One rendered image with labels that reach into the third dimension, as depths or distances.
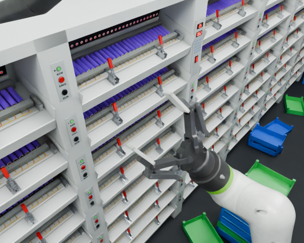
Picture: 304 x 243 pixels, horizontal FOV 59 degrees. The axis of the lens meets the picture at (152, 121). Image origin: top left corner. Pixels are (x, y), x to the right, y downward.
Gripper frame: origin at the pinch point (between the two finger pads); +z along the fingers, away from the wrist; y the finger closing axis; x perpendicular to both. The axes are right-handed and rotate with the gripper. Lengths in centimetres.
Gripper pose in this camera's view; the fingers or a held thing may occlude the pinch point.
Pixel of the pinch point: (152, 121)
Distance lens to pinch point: 55.4
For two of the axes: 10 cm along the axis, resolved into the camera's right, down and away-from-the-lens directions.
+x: 5.5, 2.1, -8.1
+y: 5.6, -8.1, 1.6
